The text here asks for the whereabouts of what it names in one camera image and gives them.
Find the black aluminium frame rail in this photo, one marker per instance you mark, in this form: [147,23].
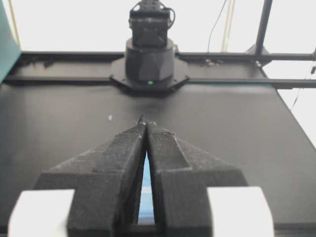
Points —
[195,68]

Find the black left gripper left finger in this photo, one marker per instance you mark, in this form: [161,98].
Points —
[88,195]

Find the blue towel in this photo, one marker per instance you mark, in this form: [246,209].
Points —
[146,211]

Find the teal panel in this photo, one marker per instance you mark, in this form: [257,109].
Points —
[10,48]

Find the black vertical frame post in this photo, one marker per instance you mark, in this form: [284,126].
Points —
[258,49]

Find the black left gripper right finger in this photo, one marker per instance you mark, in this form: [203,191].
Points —
[199,195]

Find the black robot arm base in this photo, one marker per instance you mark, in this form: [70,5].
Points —
[149,62]

